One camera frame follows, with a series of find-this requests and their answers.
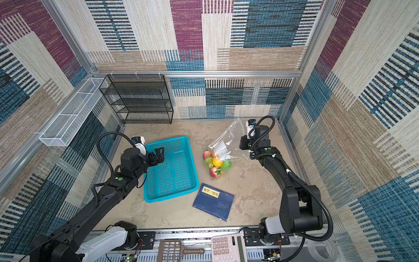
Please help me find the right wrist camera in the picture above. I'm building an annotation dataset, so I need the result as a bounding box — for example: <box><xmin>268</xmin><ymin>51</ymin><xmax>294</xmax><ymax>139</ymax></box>
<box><xmin>246</xmin><ymin>119</ymin><xmax>256</xmax><ymax>139</ymax></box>

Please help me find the green pear toy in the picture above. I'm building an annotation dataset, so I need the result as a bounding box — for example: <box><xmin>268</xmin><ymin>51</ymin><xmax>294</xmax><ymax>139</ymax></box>
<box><xmin>204</xmin><ymin>156</ymin><xmax>214</xmax><ymax>169</ymax></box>

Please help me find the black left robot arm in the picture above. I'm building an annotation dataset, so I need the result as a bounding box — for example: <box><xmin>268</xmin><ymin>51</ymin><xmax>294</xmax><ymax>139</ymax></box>
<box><xmin>28</xmin><ymin>147</ymin><xmax>165</xmax><ymax>262</ymax></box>

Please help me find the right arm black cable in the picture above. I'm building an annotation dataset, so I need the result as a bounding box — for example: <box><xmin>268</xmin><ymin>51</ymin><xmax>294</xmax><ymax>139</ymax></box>
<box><xmin>249</xmin><ymin>115</ymin><xmax>334</xmax><ymax>242</ymax></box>

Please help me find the black wire shelf rack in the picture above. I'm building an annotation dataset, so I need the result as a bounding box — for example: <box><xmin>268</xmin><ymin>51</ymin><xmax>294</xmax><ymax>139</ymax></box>
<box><xmin>99</xmin><ymin>74</ymin><xmax>173</xmax><ymax>124</ymax></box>

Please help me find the pink calculator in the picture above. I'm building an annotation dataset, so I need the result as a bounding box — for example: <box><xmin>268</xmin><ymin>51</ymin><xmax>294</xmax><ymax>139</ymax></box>
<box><xmin>211</xmin><ymin>234</ymin><xmax>248</xmax><ymax>262</ymax></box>

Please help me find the clear tape roll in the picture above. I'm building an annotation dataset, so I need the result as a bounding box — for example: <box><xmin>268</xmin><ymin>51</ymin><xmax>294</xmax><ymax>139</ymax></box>
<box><xmin>307</xmin><ymin>240</ymin><xmax>339</xmax><ymax>262</ymax></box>

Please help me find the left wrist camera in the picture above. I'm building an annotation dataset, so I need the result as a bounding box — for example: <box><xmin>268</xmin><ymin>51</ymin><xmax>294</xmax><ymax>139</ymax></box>
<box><xmin>131</xmin><ymin>136</ymin><xmax>147</xmax><ymax>155</ymax></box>

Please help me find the teal plastic basket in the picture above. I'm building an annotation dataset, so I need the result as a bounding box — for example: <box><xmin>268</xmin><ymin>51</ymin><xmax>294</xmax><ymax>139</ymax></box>
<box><xmin>144</xmin><ymin>136</ymin><xmax>199</xmax><ymax>203</ymax></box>

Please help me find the white wire mesh tray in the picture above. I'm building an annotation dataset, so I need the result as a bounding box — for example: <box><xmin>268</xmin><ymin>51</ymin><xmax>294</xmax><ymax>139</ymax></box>
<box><xmin>39</xmin><ymin>78</ymin><xmax>103</xmax><ymax>147</ymax></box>

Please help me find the clear zip top bag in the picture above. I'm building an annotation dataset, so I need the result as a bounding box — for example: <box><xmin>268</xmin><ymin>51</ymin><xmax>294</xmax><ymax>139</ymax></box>
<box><xmin>203</xmin><ymin>118</ymin><xmax>247</xmax><ymax>180</ymax></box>

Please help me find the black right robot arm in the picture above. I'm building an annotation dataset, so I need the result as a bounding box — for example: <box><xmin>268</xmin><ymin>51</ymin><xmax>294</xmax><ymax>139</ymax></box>
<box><xmin>240</xmin><ymin>119</ymin><xmax>333</xmax><ymax>242</ymax></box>

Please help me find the blue booklet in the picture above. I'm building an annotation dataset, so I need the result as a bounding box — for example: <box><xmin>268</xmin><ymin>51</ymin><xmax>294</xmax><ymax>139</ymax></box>
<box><xmin>192</xmin><ymin>183</ymin><xmax>235</xmax><ymax>222</ymax></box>

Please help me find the green apple toy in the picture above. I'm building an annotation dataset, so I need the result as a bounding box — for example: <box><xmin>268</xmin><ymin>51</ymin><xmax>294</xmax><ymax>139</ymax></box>
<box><xmin>220</xmin><ymin>160</ymin><xmax>232</xmax><ymax>171</ymax></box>

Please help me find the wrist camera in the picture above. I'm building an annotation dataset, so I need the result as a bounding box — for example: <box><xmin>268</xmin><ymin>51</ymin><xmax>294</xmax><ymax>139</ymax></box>
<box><xmin>131</xmin><ymin>136</ymin><xmax>147</xmax><ymax>155</ymax></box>
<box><xmin>246</xmin><ymin>119</ymin><xmax>256</xmax><ymax>139</ymax></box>

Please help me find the yellow lemon toy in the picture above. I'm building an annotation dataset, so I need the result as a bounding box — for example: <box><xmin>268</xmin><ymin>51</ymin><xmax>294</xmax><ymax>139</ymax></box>
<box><xmin>212</xmin><ymin>157</ymin><xmax>224</xmax><ymax>168</ymax></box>

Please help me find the brown slotted spatula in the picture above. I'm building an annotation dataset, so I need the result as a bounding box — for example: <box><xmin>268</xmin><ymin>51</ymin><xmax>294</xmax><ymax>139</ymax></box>
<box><xmin>156</xmin><ymin>239</ymin><xmax>205</xmax><ymax>262</ymax></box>

